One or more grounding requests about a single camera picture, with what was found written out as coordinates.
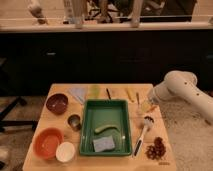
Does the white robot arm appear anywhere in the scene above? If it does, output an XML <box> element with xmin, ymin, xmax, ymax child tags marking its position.
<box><xmin>138</xmin><ymin>70</ymin><xmax>213</xmax><ymax>125</ymax></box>

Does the dark maroon bowl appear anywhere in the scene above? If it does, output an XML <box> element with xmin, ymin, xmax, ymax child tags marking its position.
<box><xmin>46</xmin><ymin>93</ymin><xmax>68</xmax><ymax>115</ymax></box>

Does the small white bowl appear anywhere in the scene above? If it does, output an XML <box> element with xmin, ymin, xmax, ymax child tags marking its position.
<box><xmin>56</xmin><ymin>142</ymin><xmax>75</xmax><ymax>163</ymax></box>

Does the orange red bowl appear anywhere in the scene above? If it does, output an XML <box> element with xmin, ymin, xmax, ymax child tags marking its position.
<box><xmin>33</xmin><ymin>127</ymin><xmax>64</xmax><ymax>160</ymax></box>

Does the white dish brush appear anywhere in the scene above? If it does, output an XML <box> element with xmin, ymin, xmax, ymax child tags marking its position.
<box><xmin>133</xmin><ymin>116</ymin><xmax>154</xmax><ymax>157</ymax></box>

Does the black pen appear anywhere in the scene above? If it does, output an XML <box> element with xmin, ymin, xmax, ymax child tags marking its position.
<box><xmin>106</xmin><ymin>88</ymin><xmax>111</xmax><ymax>100</ymax></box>

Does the green plastic tray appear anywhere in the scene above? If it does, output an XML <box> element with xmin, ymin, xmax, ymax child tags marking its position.
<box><xmin>79</xmin><ymin>99</ymin><xmax>132</xmax><ymax>156</ymax></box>

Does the brown pine cone cluster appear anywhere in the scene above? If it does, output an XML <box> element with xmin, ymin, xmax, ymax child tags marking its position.
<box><xmin>146</xmin><ymin>137</ymin><xmax>166</xmax><ymax>160</ymax></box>

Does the pale green cloth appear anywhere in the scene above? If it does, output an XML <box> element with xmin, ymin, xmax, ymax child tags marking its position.
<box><xmin>88</xmin><ymin>85</ymin><xmax>100</xmax><ymax>99</ymax></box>

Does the blue grey sponge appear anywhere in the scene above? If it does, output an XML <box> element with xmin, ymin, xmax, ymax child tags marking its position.
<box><xmin>93</xmin><ymin>136</ymin><xmax>115</xmax><ymax>152</ymax></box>

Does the light blue cloth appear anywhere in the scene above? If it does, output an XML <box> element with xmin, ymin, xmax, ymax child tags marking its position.
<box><xmin>68</xmin><ymin>87</ymin><xmax>87</xmax><ymax>104</ymax></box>

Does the metal cup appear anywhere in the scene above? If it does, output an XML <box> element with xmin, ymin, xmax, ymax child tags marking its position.
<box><xmin>68</xmin><ymin>114</ymin><xmax>81</xmax><ymax>131</ymax></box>

